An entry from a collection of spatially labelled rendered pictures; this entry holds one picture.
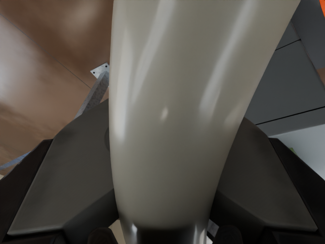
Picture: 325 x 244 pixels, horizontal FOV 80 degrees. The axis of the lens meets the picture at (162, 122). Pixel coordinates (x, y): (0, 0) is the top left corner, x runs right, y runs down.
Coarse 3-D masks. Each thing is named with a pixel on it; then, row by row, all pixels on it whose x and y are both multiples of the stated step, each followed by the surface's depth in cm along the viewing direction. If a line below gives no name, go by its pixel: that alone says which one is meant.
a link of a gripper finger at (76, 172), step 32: (64, 128) 8; (96, 128) 8; (64, 160) 7; (96, 160) 7; (32, 192) 6; (64, 192) 6; (96, 192) 6; (32, 224) 5; (64, 224) 5; (96, 224) 6
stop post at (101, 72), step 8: (104, 64) 158; (96, 72) 165; (104, 72) 162; (96, 80) 161; (104, 80) 158; (96, 88) 149; (104, 88) 156; (88, 96) 147; (96, 96) 147; (88, 104) 139; (96, 104) 146; (80, 112) 136
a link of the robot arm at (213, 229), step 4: (208, 224) 59; (212, 224) 59; (208, 228) 59; (212, 228) 59; (216, 228) 59; (208, 232) 58; (212, 232) 58; (216, 232) 58; (208, 236) 57; (212, 236) 57; (208, 240) 57; (212, 240) 57
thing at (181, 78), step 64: (128, 0) 3; (192, 0) 2; (256, 0) 2; (128, 64) 3; (192, 64) 3; (256, 64) 3; (128, 128) 4; (192, 128) 3; (128, 192) 4; (192, 192) 4
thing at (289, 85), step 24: (288, 24) 88; (288, 48) 79; (264, 72) 80; (288, 72) 72; (312, 72) 66; (264, 96) 73; (288, 96) 66; (312, 96) 61; (264, 120) 67; (288, 120) 62; (312, 120) 57; (288, 144) 64; (312, 144) 62; (312, 168) 72
